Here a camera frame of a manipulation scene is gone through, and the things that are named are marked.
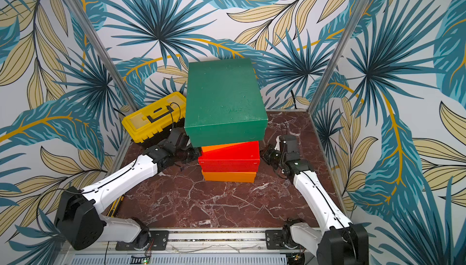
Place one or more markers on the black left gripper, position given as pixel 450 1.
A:
pixel 197 154

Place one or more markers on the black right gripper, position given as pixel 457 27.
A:
pixel 272 156

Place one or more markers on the red shoebox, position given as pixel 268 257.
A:
pixel 241 158

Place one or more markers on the orange shoebox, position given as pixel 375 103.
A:
pixel 248 177
pixel 221 146

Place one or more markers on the green shoebox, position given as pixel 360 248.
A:
pixel 224 103

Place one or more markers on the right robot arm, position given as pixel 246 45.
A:
pixel 338 241

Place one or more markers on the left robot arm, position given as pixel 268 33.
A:
pixel 80 218

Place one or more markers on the yellow and black toolbox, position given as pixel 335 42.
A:
pixel 153 123

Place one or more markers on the yellow utility knife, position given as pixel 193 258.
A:
pixel 113 210

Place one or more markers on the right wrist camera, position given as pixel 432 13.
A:
pixel 278 146

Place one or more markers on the left aluminium frame post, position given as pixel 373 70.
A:
pixel 99 48

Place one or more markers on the aluminium frame post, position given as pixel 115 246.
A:
pixel 345 37
pixel 99 48

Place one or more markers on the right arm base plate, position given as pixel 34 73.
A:
pixel 275 240

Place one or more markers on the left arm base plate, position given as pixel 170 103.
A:
pixel 154 240

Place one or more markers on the right aluminium frame post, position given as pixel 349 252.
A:
pixel 345 37

